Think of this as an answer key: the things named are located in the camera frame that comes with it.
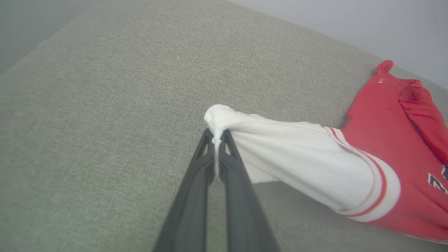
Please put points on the red and white jersey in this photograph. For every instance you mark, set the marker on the red and white jersey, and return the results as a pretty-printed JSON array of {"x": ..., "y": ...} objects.
[{"x": 378, "y": 140}]

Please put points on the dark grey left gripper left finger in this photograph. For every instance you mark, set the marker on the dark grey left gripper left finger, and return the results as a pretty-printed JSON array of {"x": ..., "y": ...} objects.
[{"x": 189, "y": 213}]

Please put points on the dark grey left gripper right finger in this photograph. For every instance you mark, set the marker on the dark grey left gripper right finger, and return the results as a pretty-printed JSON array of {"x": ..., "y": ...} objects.
[{"x": 245, "y": 213}]

